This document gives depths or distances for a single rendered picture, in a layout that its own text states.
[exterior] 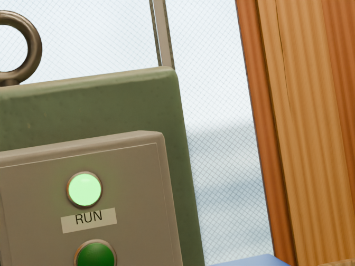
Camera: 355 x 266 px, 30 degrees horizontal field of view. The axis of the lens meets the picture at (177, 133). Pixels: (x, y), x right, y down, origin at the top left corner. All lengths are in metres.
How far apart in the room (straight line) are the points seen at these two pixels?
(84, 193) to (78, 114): 0.08
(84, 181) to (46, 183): 0.02
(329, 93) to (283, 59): 0.15
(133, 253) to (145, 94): 0.11
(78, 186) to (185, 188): 0.10
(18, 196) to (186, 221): 0.13
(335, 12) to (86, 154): 1.55
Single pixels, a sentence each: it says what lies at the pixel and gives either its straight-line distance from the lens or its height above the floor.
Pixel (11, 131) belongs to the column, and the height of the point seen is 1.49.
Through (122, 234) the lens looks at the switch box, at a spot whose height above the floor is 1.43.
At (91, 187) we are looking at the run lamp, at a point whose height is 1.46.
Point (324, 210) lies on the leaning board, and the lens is 1.80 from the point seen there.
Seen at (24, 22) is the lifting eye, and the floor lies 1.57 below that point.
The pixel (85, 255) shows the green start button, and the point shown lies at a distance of 0.37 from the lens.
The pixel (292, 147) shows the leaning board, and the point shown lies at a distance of 1.76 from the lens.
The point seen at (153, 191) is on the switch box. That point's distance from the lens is 0.37.
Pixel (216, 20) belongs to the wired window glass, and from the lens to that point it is 1.95.
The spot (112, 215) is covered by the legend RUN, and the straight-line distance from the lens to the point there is 0.37.
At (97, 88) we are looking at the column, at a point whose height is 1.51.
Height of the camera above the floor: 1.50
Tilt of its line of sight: 3 degrees down
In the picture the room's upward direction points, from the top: 8 degrees counter-clockwise
